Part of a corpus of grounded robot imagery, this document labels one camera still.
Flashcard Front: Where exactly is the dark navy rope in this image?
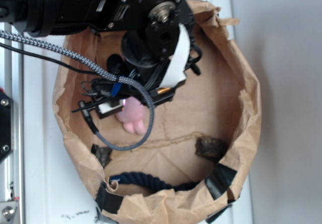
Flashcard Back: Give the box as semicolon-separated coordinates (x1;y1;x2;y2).
109;171;199;192

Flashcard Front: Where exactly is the brown paper bag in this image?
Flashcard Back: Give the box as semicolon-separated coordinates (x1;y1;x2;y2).
53;0;262;223

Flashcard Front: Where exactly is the black tape piece left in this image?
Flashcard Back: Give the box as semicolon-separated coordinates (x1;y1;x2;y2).
95;182;124;214

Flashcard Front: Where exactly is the black tape piece right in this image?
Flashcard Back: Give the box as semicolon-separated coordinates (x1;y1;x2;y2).
204;163;237;200

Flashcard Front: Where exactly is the black gripper white wrap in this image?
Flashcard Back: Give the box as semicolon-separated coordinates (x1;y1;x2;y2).
97;1;200;106

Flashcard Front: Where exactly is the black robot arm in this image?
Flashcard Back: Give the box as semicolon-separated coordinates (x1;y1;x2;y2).
1;0;200;121

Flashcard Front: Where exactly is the dark brown rough block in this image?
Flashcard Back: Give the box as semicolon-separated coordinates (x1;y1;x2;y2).
195;136;228;163

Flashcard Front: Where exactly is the thin black cable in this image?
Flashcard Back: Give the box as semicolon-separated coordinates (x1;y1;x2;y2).
0;42;106;77

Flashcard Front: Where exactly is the aluminium frame rail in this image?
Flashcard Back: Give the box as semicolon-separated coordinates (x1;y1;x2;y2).
0;22;26;224

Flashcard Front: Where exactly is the pink plush bunny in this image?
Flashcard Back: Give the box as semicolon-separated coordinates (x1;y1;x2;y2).
116;97;147;135

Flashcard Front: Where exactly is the grey braided cable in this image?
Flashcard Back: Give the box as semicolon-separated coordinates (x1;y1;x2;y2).
0;30;155;151

